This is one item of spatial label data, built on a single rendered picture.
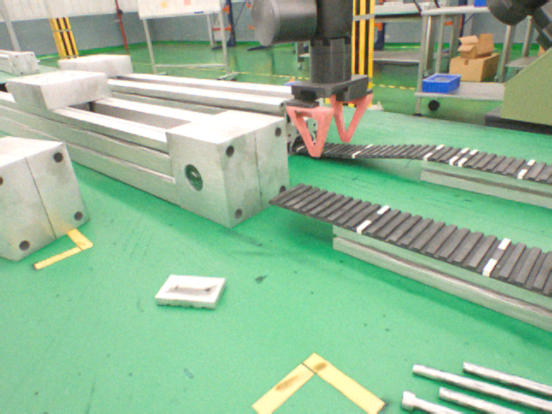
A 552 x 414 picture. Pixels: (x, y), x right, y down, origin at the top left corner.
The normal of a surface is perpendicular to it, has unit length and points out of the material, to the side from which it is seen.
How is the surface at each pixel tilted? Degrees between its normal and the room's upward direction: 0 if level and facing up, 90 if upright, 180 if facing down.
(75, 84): 90
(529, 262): 0
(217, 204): 90
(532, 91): 90
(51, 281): 0
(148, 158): 90
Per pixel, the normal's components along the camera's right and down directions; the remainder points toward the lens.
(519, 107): -0.80, 0.32
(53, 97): 0.75, 0.25
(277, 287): -0.07, -0.89
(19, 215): 0.89, 0.15
